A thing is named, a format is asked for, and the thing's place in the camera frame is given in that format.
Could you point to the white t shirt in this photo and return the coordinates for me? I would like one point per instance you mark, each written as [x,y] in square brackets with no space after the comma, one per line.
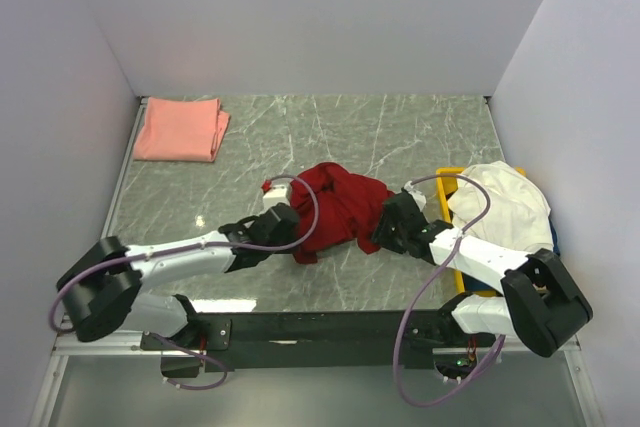
[518,217]

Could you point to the yellow plastic bin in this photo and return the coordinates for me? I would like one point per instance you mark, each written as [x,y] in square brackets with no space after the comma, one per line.
[446,187]

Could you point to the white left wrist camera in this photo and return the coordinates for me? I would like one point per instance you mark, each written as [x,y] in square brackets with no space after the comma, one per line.
[275,192]

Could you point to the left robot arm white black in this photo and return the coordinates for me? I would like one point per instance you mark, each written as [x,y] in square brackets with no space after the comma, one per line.
[111,286]

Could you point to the folded pink t shirt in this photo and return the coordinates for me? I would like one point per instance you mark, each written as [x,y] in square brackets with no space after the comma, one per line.
[183,131]

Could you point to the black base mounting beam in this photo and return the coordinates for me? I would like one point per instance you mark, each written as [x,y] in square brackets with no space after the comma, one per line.
[254,340]

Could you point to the blue t shirt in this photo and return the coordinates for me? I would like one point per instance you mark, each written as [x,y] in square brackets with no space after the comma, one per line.
[554,236]

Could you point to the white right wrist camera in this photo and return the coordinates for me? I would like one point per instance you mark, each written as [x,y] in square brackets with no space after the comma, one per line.
[418,196]

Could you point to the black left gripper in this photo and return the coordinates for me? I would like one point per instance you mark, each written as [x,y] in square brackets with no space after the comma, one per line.
[292,236]

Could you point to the red t shirt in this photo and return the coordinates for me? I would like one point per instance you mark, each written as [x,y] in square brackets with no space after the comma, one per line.
[350,208]

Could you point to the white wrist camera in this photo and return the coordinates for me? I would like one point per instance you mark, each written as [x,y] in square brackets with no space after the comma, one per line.
[275,192]
[418,196]

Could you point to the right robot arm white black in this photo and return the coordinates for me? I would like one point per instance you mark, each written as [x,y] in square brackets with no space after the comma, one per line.
[536,300]

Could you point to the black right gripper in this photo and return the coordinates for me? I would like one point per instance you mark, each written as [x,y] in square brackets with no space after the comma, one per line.
[380,235]

